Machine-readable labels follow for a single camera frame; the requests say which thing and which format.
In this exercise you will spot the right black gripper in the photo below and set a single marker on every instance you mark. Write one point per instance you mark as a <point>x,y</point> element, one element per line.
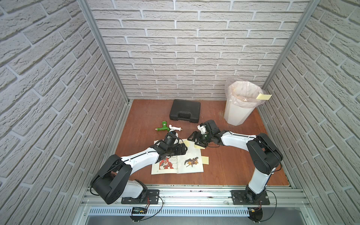
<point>194,133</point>

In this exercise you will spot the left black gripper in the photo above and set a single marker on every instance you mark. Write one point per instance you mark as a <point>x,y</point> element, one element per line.
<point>171,135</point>

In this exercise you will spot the yellow sticky note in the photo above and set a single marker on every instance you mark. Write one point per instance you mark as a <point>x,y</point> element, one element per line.
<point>205,160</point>
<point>191,144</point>
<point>263,96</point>

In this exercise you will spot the illustrated picture book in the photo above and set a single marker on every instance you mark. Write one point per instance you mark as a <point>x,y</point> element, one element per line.
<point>191,162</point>

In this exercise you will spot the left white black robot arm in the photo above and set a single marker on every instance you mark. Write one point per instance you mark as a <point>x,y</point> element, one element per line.
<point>112,181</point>

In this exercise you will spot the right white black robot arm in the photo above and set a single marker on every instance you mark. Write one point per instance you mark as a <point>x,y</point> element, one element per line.
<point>264,153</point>

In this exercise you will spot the yellow sticky note on bin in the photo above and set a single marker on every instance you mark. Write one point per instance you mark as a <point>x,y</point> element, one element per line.
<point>263,96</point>

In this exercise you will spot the green and white faucet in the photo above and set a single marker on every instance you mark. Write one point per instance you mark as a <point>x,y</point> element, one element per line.
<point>166,127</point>

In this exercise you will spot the black plastic tool case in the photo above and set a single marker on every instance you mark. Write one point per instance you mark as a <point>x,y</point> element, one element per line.
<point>185,110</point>

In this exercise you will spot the white trash bin with bag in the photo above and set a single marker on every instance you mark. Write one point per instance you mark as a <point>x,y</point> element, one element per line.
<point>241,100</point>

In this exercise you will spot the left controller board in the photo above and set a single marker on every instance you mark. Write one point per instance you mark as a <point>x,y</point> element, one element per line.
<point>138,211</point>

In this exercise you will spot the controller board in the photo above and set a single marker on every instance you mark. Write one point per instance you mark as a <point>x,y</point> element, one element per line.
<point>255,214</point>
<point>138,211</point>

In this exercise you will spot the right controller board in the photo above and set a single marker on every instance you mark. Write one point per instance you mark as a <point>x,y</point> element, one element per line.
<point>255,214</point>

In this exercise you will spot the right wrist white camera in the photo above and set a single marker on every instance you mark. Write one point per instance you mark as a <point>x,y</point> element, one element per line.
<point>202,129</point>

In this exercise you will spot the aluminium front frame rail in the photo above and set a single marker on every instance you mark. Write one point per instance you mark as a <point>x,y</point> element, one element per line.
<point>177,200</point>

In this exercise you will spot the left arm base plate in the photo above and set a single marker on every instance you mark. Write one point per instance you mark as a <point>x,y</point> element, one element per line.
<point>149,196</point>

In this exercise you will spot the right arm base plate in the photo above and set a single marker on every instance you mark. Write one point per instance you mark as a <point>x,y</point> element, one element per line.
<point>247,197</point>

